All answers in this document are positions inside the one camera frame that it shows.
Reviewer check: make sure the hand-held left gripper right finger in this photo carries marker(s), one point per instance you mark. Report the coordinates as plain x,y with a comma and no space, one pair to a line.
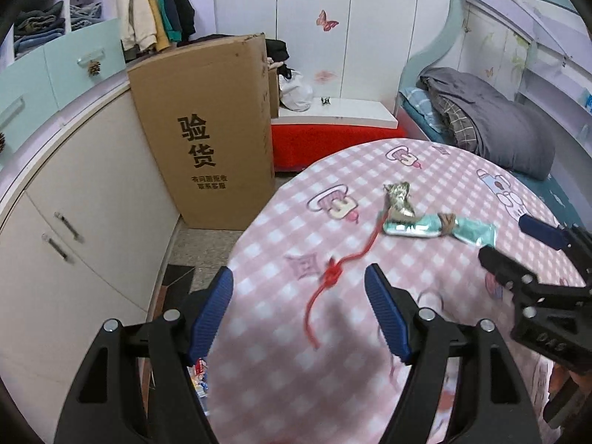
386,314

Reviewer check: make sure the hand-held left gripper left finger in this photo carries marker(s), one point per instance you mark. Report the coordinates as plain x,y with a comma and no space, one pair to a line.
215,305

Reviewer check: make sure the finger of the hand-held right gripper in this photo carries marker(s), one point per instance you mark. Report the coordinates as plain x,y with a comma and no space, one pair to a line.
502,266
539,231

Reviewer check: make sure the teal foil wrapper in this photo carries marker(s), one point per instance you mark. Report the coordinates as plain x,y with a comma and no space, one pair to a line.
416,229

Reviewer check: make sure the dark floor mat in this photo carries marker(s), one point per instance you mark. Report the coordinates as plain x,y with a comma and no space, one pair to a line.
178,282

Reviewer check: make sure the teal printed bed sheet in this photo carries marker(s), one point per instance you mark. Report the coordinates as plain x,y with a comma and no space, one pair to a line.
562,194

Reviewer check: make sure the brown twisted scrap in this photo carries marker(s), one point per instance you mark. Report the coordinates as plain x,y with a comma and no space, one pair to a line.
446,224

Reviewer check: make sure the colourful plastic wrapper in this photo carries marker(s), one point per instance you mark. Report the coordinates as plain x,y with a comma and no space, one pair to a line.
200,379

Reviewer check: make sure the pink checked tablecloth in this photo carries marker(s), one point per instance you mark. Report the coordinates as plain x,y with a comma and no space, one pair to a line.
286,379

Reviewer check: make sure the crumpled silver foil wrapper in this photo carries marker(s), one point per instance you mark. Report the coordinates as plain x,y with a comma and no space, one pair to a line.
400,203

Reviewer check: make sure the grey blanket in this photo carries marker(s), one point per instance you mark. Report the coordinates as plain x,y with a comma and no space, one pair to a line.
504,125

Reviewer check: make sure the plaid cloth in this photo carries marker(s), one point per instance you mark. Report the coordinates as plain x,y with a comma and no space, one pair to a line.
460,125

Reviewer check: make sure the small blue box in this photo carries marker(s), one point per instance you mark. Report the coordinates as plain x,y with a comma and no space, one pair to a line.
588,104

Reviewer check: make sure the cream cabinet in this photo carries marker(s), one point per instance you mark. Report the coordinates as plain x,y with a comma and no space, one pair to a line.
92,185

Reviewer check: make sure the blue checked bedding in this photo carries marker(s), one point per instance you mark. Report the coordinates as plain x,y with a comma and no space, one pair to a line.
418,106

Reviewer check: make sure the red bench with white top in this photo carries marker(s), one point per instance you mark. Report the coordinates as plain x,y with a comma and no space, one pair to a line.
323,143

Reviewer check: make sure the large brown cardboard box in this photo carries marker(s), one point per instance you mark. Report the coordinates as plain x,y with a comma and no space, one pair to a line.
199,101

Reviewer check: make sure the white plastic bag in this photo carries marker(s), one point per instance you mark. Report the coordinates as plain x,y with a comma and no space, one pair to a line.
296,92

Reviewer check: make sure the faint pink butterfly sticker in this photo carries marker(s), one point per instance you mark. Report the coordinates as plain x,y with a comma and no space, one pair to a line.
324,76

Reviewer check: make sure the black clothing pile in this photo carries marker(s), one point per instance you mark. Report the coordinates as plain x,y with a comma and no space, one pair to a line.
276,53

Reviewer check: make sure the white wardrobe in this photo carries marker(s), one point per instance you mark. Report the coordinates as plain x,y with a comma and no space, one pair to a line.
370,32

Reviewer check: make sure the teal drawer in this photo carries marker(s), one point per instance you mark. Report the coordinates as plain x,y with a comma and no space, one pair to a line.
23,78
69,83

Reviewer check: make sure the green hanging garment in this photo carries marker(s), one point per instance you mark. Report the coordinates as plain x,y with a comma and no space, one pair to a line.
169,18

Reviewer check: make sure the black hanging garment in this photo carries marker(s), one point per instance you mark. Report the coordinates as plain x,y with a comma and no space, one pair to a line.
185,14

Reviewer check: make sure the yellow hanging garment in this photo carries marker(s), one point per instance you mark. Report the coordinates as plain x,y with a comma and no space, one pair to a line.
155,14

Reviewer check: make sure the pink brown butterfly sticker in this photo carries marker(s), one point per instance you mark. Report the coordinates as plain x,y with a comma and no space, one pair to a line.
326,20

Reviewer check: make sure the cream hanging garment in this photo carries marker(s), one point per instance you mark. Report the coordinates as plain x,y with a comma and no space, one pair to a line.
132,9

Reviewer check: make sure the folded blue jeans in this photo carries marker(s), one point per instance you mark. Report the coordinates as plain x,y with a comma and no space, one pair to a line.
39,32
85,15

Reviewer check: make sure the teal bed frame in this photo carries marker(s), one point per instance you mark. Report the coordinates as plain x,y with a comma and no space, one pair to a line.
430,32

